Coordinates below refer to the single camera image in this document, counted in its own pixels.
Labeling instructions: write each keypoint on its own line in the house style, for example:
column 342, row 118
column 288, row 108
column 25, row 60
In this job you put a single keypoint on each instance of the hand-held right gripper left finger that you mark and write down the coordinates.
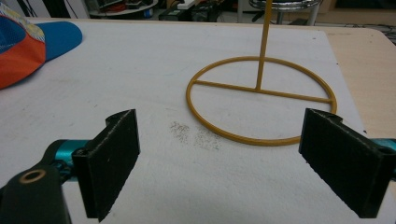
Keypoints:
column 107, row 165

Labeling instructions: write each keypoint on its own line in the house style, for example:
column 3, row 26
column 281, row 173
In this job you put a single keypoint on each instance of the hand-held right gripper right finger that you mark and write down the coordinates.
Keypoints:
column 345, row 161

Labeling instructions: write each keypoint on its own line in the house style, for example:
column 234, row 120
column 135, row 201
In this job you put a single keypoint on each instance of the yellow metal hat stand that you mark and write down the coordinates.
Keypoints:
column 263, row 90

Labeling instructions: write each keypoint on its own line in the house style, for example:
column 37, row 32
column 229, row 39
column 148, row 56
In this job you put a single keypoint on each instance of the orange and blue cap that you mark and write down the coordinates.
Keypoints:
column 25, row 46

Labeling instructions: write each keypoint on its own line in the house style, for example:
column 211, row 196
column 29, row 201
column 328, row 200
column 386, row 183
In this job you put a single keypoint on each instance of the white table mat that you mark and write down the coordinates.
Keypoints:
column 174, row 102

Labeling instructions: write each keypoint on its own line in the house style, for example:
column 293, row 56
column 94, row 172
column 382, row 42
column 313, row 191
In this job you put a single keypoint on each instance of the round white table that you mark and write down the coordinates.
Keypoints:
column 123, row 7

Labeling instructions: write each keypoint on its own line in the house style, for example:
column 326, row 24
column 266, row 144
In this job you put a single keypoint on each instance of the chrome stool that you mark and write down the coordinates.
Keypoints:
column 285, row 7

